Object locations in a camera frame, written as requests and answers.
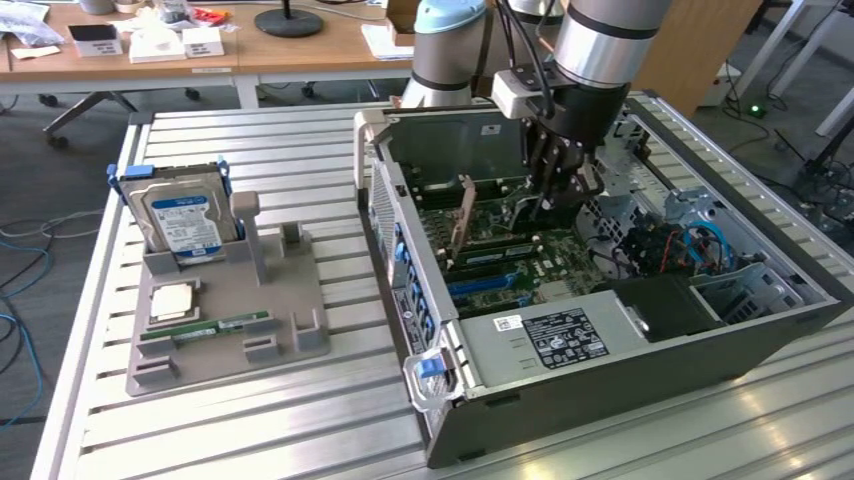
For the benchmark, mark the black round lamp base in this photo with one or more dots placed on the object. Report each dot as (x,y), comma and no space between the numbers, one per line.
(287,25)

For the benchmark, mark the beige paper note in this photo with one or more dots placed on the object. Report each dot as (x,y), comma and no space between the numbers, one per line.
(33,52)

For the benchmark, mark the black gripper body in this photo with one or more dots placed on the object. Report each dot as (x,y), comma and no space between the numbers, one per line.
(580,115)

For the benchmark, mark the wooden desk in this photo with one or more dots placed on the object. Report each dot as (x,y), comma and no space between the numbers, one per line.
(300,55)

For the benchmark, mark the hard disk with blue caddy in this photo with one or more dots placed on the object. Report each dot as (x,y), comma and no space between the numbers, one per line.
(180,220)

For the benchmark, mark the small white cardboard box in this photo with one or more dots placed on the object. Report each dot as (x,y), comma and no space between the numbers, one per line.
(203,47)

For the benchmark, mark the grey open PC case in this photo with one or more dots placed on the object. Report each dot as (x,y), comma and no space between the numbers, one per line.
(600,400)

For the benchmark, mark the clear plastic bag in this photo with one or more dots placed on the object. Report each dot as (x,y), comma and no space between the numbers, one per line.
(27,25)

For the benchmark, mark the green motherboard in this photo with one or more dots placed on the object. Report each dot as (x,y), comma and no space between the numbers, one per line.
(567,260)

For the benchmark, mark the wooden cabinet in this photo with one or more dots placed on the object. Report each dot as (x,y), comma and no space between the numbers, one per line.
(687,60)

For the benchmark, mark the CPU socket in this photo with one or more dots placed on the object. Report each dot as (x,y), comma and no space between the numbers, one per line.
(490,222)

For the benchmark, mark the white box with red dot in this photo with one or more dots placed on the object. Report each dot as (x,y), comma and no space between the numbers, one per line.
(727,90)

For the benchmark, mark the black tripod stand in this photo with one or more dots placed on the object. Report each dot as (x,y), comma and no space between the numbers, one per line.
(834,140)

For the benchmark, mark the white box with black top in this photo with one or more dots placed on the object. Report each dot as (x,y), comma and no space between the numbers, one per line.
(96,47)

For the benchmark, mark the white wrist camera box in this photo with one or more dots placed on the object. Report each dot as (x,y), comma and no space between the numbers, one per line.
(516,95)

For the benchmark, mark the silver CPU chip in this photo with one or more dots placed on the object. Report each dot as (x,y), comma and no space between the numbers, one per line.
(172,302)

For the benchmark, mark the brown cardboard box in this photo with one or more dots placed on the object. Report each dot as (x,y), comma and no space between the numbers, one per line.
(399,15)

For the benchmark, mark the long expansion slot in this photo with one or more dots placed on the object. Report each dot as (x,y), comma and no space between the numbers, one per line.
(483,286)

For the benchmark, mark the silver drive cage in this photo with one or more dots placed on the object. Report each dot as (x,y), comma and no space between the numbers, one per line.
(620,200)

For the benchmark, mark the silver disk bay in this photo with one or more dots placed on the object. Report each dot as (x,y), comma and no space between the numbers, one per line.
(761,285)

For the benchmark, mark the grey parts rack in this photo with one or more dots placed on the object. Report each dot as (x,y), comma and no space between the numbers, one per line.
(280,300)

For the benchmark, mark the white table frame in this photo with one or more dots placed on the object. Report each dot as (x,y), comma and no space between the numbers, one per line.
(811,42)

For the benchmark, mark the black fan shroud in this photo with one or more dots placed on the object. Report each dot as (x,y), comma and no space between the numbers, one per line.
(667,310)

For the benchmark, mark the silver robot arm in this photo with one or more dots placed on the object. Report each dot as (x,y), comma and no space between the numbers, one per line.
(600,50)

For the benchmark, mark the black graphics card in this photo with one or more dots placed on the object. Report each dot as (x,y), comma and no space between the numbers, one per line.
(462,220)

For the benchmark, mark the red packet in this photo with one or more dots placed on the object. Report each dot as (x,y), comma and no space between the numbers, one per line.
(212,17)

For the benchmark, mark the device with green light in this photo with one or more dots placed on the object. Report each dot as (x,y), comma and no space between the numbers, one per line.
(755,110)

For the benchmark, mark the blue case release latch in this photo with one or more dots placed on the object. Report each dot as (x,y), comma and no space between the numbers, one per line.
(427,369)

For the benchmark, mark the large white cardboard box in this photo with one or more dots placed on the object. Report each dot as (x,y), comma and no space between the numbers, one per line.
(156,50)

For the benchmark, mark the stack of white papers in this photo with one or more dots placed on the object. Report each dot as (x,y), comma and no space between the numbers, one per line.
(383,45)

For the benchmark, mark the green RAM stick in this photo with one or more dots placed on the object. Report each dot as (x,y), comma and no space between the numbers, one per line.
(200,327)

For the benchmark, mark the grey power supply unit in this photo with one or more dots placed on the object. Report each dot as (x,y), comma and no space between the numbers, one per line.
(507,350)

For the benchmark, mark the grey cup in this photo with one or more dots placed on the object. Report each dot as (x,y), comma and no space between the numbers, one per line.
(96,6)

